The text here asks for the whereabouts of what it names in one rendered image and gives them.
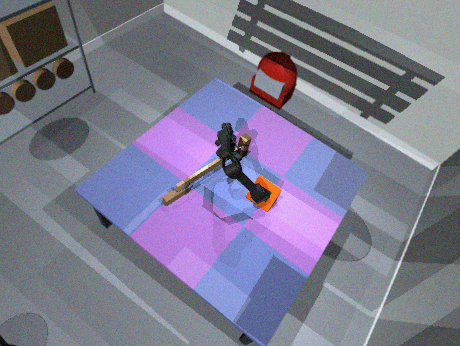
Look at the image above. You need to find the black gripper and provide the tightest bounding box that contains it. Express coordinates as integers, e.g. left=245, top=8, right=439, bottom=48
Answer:
left=215, top=139, right=242, bottom=162

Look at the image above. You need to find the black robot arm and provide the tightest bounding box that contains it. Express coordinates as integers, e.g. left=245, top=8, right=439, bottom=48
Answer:
left=216, top=122, right=271, bottom=204

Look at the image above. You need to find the long wooden rail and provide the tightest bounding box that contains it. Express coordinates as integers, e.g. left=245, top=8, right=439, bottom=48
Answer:
left=176, top=158, right=222, bottom=192

